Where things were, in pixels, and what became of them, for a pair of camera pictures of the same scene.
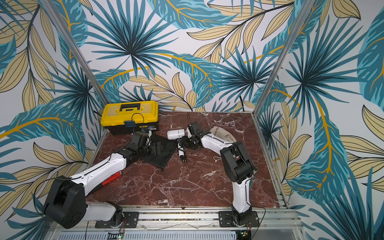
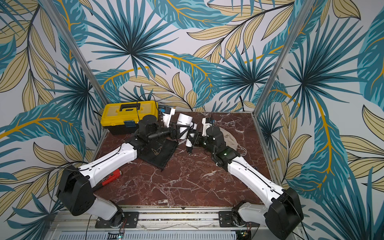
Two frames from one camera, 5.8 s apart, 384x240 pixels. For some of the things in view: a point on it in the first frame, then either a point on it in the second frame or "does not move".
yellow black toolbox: [130, 117] does not move
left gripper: [154, 151] to [175, 136]
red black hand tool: [115, 176] does not move
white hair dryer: [176, 134] to [186, 119]
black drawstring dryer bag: [168, 146] does not move
